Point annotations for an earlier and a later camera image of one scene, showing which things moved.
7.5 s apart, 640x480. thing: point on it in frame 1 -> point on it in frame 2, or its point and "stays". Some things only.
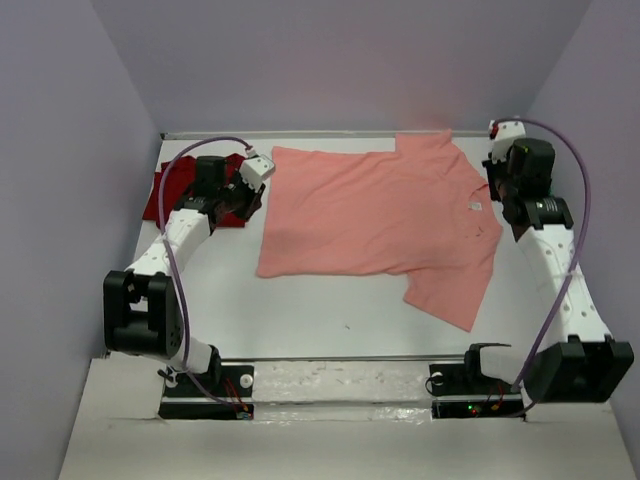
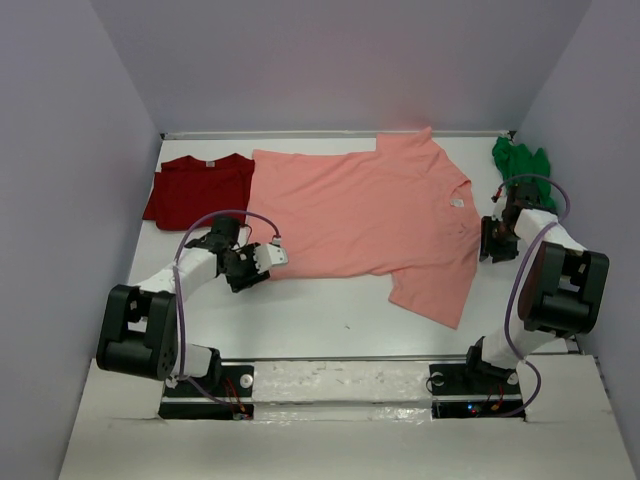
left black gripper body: x=240 y=199 -> x=243 y=272
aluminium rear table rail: x=316 y=134 stays
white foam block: x=341 y=382 stays
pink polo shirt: x=415 y=211 stays
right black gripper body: x=499 y=181 -> x=497 y=241
